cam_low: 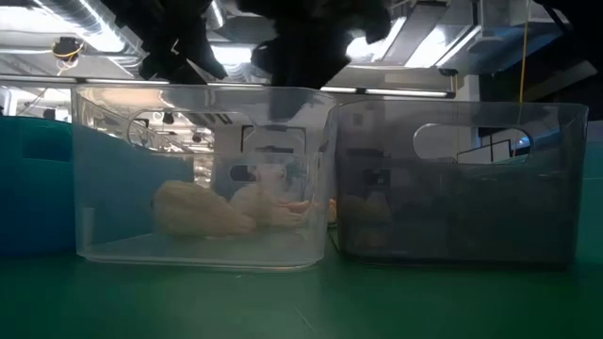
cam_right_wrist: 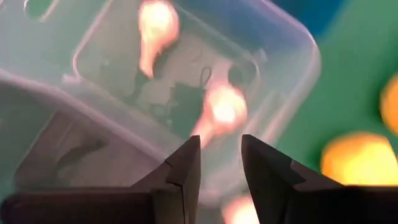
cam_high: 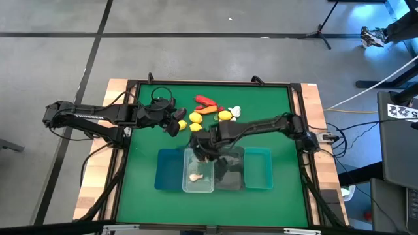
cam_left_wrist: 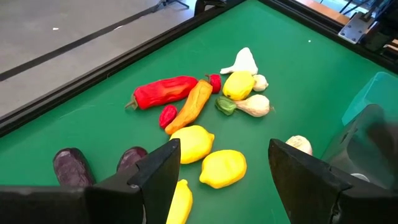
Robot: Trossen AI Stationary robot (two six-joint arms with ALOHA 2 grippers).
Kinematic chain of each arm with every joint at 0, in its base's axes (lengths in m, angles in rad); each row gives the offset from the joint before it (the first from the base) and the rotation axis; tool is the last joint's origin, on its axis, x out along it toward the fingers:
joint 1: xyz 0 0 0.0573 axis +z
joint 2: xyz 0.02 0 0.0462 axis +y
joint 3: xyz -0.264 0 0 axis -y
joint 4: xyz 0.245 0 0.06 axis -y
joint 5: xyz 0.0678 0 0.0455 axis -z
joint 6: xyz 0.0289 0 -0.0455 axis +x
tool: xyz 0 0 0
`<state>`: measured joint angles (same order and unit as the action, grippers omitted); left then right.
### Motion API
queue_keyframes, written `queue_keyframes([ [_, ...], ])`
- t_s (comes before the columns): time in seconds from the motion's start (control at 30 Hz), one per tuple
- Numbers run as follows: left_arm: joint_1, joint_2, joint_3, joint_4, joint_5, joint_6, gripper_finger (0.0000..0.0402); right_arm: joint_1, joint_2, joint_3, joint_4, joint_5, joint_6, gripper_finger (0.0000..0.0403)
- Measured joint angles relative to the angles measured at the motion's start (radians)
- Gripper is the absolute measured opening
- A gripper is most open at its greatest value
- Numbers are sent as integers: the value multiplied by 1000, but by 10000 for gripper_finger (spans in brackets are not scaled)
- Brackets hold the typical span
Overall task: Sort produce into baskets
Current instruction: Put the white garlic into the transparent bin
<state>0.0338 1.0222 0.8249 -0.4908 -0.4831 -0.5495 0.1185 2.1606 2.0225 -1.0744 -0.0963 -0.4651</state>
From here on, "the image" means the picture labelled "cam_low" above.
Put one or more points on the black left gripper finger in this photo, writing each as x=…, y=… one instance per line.
x=299, y=101

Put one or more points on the yellow lemon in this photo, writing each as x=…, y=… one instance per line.
x=365, y=209

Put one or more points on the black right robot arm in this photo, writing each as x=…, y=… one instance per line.
x=584, y=14

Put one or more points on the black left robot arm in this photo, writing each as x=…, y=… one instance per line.
x=160, y=37

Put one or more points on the clear plastic basket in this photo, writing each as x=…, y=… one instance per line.
x=198, y=99

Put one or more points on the long ceiling light strip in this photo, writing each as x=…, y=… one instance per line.
x=405, y=92

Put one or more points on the smoky grey plastic basket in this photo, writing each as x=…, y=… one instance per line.
x=471, y=212

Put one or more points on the dark blue plastic basket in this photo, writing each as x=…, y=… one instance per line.
x=33, y=188

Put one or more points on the teal plastic basket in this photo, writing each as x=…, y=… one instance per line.
x=594, y=198

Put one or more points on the round silver ventilation duct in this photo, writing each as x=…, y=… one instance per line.
x=216, y=14

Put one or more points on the rectangular metal ceiling duct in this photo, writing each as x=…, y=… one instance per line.
x=494, y=42

